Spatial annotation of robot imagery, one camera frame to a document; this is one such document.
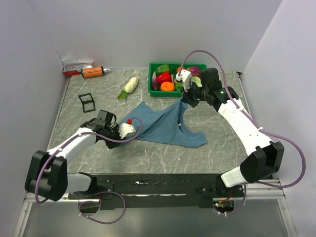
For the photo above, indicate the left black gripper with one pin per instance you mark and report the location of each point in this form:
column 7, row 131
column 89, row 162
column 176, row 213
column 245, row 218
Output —
column 112, row 144

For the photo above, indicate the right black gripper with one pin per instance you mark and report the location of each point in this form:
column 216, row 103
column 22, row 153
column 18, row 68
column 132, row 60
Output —
column 186, row 97

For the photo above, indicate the blue tank top garment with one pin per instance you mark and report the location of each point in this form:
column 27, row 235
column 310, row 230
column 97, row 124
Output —
column 165, row 126

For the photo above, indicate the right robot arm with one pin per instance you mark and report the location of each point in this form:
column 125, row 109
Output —
column 263, row 155

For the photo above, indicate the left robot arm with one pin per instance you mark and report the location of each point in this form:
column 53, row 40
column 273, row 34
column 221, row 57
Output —
column 48, row 171

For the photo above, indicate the cabbage lettuce toy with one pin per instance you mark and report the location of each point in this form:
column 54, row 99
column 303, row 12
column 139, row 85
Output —
column 196, row 80

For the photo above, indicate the purple onion toy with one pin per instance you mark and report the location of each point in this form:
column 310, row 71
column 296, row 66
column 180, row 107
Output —
column 194, row 70

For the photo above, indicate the orange tomato toy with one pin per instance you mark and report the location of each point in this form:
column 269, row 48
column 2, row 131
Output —
column 167, row 86

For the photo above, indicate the red bell pepper toy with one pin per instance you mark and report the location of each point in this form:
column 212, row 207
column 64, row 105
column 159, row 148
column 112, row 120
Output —
column 164, row 77

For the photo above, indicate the black folding stand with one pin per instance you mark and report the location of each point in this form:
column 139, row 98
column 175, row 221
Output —
column 88, row 103

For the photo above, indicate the green bell pepper toy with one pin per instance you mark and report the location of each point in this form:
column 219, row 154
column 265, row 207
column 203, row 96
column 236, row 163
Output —
column 162, row 69

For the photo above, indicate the white daikon radish toy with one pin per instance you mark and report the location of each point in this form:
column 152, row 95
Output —
column 128, row 88

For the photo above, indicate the green plastic tray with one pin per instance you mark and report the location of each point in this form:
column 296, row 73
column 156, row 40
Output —
column 158, row 93

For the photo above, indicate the orange black cylinder tool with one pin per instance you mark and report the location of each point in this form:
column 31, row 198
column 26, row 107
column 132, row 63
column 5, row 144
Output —
column 94, row 72

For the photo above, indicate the red white box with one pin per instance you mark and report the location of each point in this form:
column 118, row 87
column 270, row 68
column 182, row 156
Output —
column 75, row 69

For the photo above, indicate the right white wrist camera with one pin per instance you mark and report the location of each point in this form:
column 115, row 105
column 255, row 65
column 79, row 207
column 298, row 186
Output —
column 183, row 78

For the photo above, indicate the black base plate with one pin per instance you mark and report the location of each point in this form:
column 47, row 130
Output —
column 159, row 190

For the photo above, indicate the aluminium frame rail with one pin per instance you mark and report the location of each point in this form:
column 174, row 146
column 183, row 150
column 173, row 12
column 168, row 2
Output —
column 264, row 214

